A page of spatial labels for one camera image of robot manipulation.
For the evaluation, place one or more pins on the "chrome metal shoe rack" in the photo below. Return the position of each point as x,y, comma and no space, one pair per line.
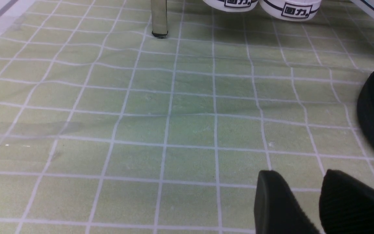
159,18

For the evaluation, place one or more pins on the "black canvas sneaker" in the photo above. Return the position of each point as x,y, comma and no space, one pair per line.
232,5
291,10

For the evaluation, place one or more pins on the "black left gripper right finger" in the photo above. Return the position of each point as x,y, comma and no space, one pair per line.
346,205

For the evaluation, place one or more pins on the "black canvas sneaker far left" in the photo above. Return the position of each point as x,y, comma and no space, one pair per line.
232,5

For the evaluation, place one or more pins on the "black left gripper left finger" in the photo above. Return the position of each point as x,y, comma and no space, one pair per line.
276,210

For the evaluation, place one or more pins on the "green checkered tablecloth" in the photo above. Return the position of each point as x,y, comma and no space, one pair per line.
105,129

